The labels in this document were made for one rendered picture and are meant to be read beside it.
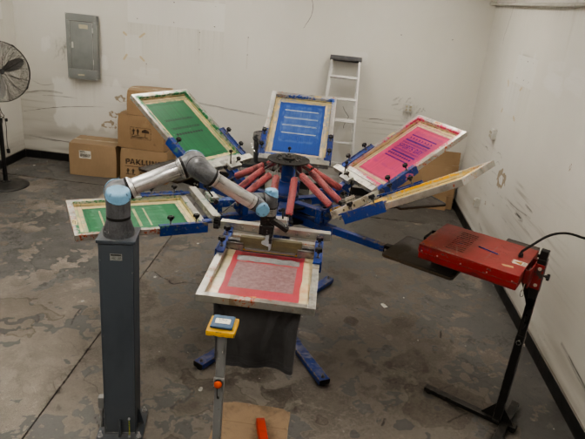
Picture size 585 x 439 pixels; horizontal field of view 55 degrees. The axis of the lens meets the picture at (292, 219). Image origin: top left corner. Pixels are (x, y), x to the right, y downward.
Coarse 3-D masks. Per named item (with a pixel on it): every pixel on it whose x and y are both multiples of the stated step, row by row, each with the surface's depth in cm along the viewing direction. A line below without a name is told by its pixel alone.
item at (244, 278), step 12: (240, 252) 325; (240, 264) 311; (252, 264) 312; (264, 264) 313; (228, 276) 296; (240, 276) 297; (252, 276) 299; (228, 288) 284; (240, 288) 285; (252, 288) 286
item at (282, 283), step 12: (300, 264) 318; (264, 276) 300; (276, 276) 301; (288, 276) 302; (300, 276) 304; (264, 288) 287; (276, 288) 289; (288, 288) 290; (276, 300) 278; (288, 300) 279
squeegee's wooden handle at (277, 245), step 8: (240, 240) 321; (248, 240) 321; (256, 240) 320; (272, 240) 320; (280, 240) 320; (288, 240) 321; (264, 248) 322; (272, 248) 321; (280, 248) 321; (288, 248) 320; (296, 248) 320
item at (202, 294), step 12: (300, 240) 340; (216, 264) 300; (312, 276) 298; (204, 288) 275; (312, 288) 285; (204, 300) 270; (216, 300) 269; (228, 300) 269; (240, 300) 268; (252, 300) 269; (264, 300) 270; (312, 300) 274; (288, 312) 268; (300, 312) 268; (312, 312) 267
